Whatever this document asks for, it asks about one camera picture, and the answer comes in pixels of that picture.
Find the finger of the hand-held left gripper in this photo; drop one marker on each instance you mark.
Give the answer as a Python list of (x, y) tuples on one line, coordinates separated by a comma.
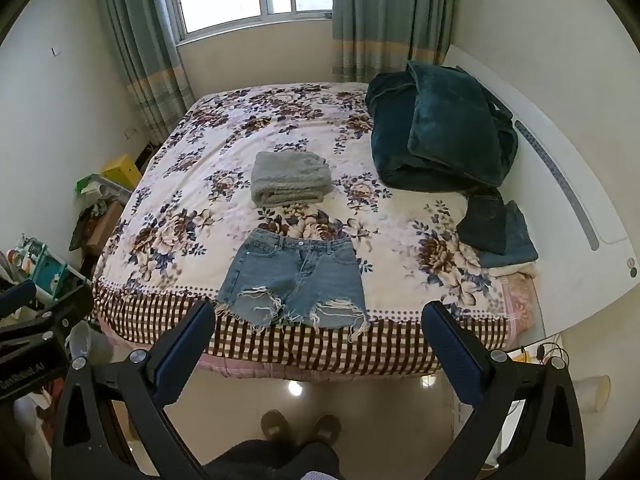
[(60, 312), (17, 296)]

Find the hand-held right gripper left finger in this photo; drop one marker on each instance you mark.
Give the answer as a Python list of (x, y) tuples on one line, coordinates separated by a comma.
[(182, 355)]

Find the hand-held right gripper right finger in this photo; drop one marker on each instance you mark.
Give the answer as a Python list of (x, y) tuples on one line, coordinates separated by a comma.
[(450, 355)]

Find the ripped blue denim shorts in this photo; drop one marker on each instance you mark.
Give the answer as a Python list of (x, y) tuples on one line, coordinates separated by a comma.
[(292, 280)]

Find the clear plastic scoop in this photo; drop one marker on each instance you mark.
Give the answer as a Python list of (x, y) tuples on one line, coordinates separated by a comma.
[(80, 341)]

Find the teal plastic rack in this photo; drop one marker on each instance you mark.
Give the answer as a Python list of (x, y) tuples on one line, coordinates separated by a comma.
[(47, 270)]

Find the brown cardboard box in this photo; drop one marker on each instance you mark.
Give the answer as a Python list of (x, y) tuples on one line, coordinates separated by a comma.
[(102, 225)]

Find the brown slipper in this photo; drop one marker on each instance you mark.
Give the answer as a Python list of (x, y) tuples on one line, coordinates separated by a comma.
[(326, 427), (275, 422)]

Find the green and white bag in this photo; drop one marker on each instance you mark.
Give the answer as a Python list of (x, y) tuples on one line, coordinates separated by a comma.
[(92, 187)]

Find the folded blue jeans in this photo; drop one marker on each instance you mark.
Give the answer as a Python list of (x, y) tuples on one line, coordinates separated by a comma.
[(517, 240)]

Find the folded dark navy jeans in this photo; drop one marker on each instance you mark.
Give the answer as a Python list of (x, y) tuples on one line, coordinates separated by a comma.
[(482, 222)]

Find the person's dark trouser legs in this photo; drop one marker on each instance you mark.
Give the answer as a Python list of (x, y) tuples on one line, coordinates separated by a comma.
[(270, 460)]

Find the white cup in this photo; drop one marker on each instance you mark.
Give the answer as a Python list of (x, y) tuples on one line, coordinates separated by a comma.
[(592, 394)]

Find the yellow box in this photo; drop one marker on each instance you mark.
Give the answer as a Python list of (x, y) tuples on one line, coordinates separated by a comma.
[(122, 170)]

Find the floral bedspread bed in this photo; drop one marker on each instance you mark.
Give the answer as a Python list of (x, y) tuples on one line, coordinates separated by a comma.
[(200, 160)]

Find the folded grey knit sweater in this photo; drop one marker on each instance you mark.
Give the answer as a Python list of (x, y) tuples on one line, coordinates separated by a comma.
[(290, 177)]

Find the dark teal folded blanket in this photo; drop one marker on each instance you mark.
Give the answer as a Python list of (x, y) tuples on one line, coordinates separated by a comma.
[(392, 135)]

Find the white headboard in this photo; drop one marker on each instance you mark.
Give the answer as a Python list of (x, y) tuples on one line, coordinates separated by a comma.
[(575, 160)]

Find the dark teal cushion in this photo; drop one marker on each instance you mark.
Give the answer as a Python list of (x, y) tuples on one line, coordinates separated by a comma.
[(460, 120)]

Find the teal striped curtain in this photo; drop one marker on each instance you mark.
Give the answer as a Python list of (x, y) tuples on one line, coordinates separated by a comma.
[(390, 10), (140, 35)]

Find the wall socket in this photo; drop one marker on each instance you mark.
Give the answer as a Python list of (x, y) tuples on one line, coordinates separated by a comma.
[(131, 133)]

